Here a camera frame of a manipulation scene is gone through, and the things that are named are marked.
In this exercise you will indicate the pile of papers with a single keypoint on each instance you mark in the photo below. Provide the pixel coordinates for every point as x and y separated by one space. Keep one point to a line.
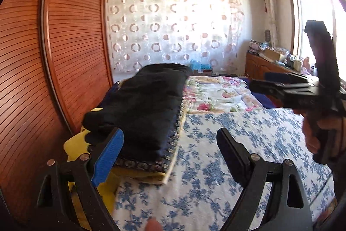
258 47

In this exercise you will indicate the black printed t-shirt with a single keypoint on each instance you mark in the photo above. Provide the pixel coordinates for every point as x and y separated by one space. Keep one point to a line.
146 106

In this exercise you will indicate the yellow cloth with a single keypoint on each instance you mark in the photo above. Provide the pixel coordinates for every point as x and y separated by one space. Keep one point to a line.
78 144

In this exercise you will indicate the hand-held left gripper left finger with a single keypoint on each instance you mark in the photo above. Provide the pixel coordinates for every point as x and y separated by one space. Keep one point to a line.
108 158

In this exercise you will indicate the blue plastic item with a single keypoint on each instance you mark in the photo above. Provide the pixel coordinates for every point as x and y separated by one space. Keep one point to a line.
201 65

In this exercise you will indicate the navy folded garment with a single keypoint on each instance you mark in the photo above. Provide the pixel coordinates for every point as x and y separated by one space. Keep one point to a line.
109 95

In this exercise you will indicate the person's right hand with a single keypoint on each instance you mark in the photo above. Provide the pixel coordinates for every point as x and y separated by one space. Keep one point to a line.
310 136

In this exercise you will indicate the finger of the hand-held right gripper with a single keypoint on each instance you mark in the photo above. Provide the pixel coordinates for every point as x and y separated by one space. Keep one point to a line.
274 76
267 87

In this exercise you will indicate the cardboard box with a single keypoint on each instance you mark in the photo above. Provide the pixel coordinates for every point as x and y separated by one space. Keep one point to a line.
273 55

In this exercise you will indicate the long wooden cabinet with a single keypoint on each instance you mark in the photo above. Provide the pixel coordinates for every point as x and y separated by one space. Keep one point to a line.
255 66

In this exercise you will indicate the floral window curtain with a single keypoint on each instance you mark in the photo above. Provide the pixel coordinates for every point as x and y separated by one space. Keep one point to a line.
270 3

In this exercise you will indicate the pink floral quilt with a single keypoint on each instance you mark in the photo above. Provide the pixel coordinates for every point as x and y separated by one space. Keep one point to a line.
216 93

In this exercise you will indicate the wooden slatted wardrobe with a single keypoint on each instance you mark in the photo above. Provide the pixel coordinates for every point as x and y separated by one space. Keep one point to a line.
75 30

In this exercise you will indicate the person's left hand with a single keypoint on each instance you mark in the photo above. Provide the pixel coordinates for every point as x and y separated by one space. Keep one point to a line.
154 225

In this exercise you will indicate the pink plastic bag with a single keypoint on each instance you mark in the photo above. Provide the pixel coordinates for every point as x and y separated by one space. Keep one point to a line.
306 64

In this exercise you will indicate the wooden framed window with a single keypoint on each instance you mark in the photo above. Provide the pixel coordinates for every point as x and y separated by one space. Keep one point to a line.
300 9

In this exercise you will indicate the navy blanket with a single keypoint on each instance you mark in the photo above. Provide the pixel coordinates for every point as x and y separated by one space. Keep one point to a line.
263 103

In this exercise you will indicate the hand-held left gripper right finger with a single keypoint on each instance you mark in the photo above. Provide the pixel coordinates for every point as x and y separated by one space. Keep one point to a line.
232 151

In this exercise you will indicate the blue floral bed sheet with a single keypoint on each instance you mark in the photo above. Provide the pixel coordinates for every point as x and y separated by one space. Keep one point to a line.
205 122

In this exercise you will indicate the sheer circle-patterned curtain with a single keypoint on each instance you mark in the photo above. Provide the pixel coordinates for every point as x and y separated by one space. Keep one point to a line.
173 30

